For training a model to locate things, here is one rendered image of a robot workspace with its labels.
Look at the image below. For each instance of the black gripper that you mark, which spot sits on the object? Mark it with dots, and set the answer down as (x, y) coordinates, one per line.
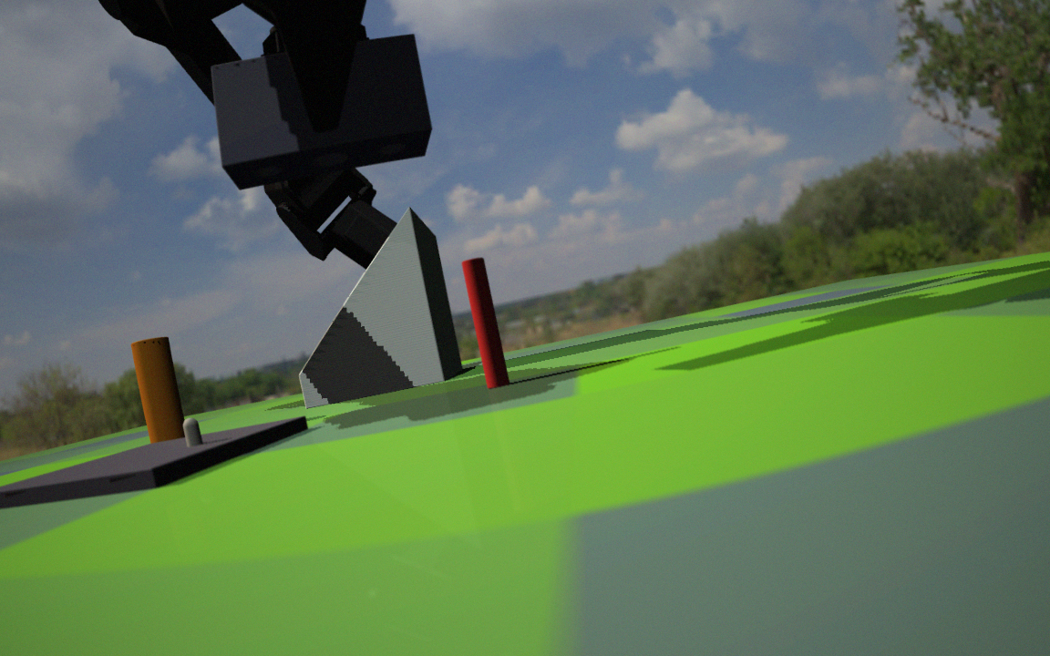
(319, 38)

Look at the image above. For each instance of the dark brown cylinder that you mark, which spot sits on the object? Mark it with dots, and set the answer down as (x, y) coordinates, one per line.
(160, 396)

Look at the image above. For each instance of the red cylindrical peg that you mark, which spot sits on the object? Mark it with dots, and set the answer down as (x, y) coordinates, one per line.
(485, 322)

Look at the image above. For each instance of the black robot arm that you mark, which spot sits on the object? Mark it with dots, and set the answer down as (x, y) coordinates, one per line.
(185, 28)

